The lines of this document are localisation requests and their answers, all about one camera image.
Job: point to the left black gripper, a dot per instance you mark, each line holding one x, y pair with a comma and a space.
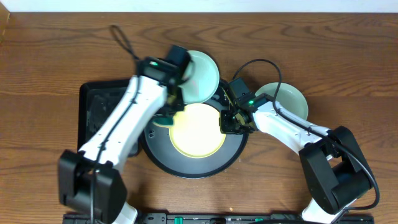
173, 106

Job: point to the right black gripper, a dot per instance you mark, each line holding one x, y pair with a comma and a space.
226, 128

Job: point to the green yellow sponge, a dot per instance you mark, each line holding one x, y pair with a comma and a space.
161, 120

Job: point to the yellow plate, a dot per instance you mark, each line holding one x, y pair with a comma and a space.
196, 132

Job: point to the light green plate top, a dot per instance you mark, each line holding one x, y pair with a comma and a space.
202, 76

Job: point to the light blue plate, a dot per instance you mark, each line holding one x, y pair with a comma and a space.
289, 97

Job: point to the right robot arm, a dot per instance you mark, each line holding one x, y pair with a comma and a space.
334, 167

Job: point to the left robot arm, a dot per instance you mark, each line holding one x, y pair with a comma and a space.
89, 180

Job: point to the rectangular black sponge tray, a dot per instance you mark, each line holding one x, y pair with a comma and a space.
97, 100

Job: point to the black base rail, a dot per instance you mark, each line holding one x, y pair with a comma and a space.
162, 218

